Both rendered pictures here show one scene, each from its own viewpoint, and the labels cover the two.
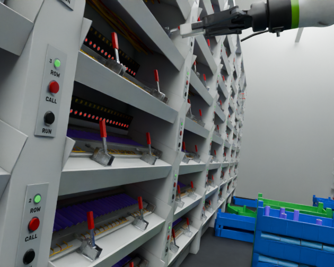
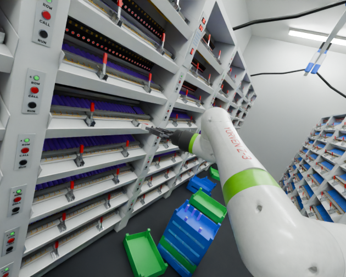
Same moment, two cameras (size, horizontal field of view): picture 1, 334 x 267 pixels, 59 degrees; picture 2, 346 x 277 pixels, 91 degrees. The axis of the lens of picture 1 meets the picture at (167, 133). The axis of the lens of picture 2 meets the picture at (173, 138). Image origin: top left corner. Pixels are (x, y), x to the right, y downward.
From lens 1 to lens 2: 0.66 m
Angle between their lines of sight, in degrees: 21
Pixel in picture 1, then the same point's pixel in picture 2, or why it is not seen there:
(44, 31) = (7, 184)
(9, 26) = not seen: outside the picture
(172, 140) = (140, 165)
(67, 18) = (25, 172)
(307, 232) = (191, 231)
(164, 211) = (129, 195)
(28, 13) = not seen: outside the picture
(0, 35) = not seen: outside the picture
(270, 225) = (177, 220)
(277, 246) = (177, 230)
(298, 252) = (184, 237)
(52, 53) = (14, 189)
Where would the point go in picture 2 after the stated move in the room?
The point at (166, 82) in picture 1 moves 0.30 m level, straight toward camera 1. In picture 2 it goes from (145, 136) to (122, 147)
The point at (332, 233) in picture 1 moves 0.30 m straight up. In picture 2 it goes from (201, 238) to (223, 201)
